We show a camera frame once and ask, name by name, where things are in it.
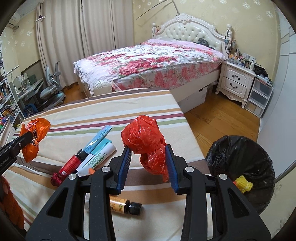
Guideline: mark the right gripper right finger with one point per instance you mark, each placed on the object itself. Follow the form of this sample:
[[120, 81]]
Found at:
[[233, 216]]

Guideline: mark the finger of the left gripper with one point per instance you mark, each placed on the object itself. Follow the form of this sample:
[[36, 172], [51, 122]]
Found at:
[[10, 150]]

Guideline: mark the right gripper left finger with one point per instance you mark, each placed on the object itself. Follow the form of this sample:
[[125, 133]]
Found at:
[[61, 218]]

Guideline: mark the yellow foam fruit net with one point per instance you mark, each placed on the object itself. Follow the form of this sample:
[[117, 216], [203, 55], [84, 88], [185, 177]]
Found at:
[[242, 184]]

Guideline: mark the orange plastic bag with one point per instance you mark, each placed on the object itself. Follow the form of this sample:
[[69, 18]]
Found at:
[[39, 128]]

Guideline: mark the red plastic bag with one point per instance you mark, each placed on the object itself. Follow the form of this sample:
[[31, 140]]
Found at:
[[143, 137]]

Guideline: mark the red foam fruit net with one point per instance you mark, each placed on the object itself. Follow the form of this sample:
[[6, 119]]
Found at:
[[10, 206]]

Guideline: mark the black lined trash bin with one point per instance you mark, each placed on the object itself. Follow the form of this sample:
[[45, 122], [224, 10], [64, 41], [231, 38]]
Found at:
[[238, 156]]

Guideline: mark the white rolled paper tube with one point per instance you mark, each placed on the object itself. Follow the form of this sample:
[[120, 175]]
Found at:
[[97, 159]]

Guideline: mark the red spray can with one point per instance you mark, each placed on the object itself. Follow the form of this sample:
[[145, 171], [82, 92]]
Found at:
[[69, 168]]

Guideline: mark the study desk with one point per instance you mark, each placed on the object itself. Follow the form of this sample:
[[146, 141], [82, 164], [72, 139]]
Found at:
[[23, 91]]

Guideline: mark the brown bottle yellow label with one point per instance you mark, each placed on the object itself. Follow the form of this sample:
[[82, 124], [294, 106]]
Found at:
[[124, 206]]

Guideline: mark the grey desk chair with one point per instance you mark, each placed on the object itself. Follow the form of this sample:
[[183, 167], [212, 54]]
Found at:
[[52, 95]]

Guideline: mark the striped bed sheet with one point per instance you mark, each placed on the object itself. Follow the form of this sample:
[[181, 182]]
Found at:
[[74, 126]]

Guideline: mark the light blue long box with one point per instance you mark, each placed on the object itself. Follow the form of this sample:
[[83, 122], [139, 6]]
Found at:
[[97, 139]]

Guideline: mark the teal white box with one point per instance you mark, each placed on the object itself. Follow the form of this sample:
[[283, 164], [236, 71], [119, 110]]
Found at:
[[100, 146]]

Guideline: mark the white wardrobe door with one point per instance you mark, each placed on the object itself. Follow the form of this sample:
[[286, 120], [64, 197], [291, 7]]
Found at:
[[277, 125]]

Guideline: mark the white under-bed box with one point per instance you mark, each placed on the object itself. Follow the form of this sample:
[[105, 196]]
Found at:
[[193, 101]]

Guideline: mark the plastic drawer unit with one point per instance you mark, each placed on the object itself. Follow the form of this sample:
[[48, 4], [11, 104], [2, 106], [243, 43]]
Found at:
[[259, 96]]

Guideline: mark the beige curtain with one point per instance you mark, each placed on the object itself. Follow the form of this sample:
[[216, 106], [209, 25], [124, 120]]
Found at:
[[68, 31]]

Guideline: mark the white nightstand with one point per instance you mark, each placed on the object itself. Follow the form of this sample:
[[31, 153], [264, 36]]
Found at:
[[235, 82]]

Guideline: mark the nightstand clutter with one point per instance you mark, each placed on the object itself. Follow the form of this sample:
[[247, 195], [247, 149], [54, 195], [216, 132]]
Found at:
[[238, 58]]

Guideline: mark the floral bed quilt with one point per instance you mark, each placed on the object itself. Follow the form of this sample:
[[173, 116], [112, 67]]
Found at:
[[153, 63]]

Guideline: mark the white tufted headboard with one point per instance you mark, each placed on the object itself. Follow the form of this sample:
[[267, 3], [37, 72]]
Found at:
[[185, 27]]

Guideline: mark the white bed frame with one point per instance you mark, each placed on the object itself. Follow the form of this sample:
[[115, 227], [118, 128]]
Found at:
[[178, 93]]

